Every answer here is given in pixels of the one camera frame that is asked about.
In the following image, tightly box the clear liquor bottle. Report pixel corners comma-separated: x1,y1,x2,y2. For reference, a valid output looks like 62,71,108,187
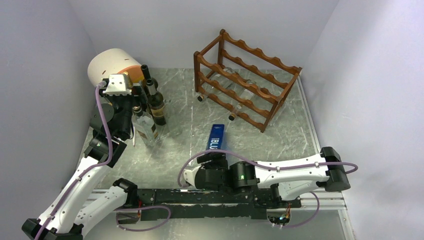
131,106,159,147

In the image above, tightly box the dark bottle brown label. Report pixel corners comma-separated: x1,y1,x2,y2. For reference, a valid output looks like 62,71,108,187
146,78,167,126

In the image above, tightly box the clear bottle blue label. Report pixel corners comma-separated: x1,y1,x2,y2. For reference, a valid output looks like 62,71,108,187
206,124,227,150

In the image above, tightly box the dark bottle white label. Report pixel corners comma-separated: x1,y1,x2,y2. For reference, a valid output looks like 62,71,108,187
140,64,151,96

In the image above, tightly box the brown bottle gold foil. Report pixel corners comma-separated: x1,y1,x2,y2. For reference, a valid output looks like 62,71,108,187
122,71,133,89

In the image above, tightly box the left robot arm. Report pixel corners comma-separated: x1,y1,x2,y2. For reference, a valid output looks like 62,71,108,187
21,89,141,240

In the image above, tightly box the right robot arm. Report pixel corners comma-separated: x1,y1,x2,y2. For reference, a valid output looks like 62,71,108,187
182,146,351,207

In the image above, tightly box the wooden wine rack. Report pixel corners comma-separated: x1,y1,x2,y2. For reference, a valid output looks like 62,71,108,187
193,29,302,133

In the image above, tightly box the clear bottle lower rack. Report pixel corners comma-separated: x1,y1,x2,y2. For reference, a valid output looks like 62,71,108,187
195,71,269,125

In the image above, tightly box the pen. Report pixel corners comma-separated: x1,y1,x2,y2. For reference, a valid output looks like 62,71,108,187
132,133,136,147

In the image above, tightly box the round drawer cabinet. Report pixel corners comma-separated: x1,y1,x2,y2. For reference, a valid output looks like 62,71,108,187
87,48,145,86

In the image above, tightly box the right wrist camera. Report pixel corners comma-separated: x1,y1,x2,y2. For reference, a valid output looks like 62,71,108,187
183,167,200,187

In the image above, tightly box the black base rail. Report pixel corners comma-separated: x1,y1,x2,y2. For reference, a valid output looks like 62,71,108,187
122,188,302,221

